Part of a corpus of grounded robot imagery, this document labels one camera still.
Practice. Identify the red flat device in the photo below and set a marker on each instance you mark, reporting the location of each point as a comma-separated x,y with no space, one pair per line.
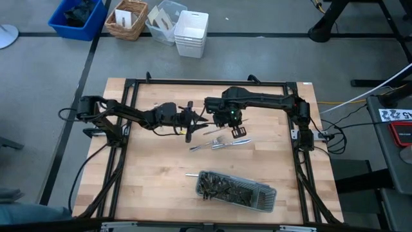
402,133

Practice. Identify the round white floor base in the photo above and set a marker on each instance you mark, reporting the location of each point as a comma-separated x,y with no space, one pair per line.
6,35

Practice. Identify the white plastic bin stack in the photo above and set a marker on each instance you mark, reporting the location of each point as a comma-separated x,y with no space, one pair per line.
191,32

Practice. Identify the wicker basket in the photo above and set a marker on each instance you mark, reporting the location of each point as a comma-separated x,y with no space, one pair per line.
128,30

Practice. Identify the white number label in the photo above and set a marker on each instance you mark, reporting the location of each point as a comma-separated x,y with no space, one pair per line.
394,115

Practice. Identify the black aluminium table frame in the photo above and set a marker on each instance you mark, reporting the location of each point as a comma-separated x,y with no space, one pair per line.
209,82

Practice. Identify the clear round object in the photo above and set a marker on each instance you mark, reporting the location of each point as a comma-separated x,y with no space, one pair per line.
407,154

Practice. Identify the person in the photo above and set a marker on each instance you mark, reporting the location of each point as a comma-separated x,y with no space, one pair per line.
32,214

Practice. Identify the black stand foot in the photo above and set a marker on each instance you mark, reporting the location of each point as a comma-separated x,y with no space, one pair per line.
325,29

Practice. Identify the clear plastic bin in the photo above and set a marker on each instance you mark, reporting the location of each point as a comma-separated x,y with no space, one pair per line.
161,37

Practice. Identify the blue plastic bin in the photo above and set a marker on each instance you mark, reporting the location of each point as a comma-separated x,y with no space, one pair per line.
80,33

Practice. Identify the white card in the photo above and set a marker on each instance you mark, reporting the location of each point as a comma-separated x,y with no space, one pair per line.
123,17

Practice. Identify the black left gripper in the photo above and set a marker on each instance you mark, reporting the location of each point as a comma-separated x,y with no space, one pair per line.
170,116

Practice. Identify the black desk leg frame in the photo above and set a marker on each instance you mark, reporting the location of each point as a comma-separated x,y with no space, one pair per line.
370,82

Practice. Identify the dark grey side desk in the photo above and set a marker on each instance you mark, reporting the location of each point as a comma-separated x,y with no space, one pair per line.
399,174

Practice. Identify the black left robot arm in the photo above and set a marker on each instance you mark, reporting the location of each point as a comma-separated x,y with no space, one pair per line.
128,112

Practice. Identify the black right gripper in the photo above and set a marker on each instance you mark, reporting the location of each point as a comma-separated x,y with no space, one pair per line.
225,109

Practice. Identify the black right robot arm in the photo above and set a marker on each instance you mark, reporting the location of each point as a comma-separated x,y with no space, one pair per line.
267,98

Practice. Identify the black cloth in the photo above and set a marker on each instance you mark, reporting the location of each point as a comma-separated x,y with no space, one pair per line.
78,14

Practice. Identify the grey plastic cutlery basket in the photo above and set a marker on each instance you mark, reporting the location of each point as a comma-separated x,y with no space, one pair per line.
267,198

